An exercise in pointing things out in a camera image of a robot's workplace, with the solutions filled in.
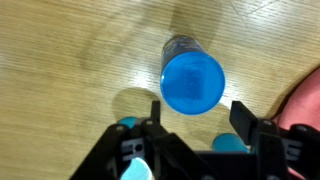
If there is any peanut butter jar blue label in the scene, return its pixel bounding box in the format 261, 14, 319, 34
160, 34, 205, 69

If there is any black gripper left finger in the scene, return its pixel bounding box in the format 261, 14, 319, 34
68, 99, 214, 180

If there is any blue round plastic lid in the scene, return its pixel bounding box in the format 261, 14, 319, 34
159, 50, 227, 116

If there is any teal plastic cup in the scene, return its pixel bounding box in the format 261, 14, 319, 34
116, 115, 154, 180
211, 132, 251, 155

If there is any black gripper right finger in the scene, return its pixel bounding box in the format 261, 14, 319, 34
229, 100, 320, 180

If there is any orange cloth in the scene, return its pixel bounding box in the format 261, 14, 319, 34
271, 67, 320, 180

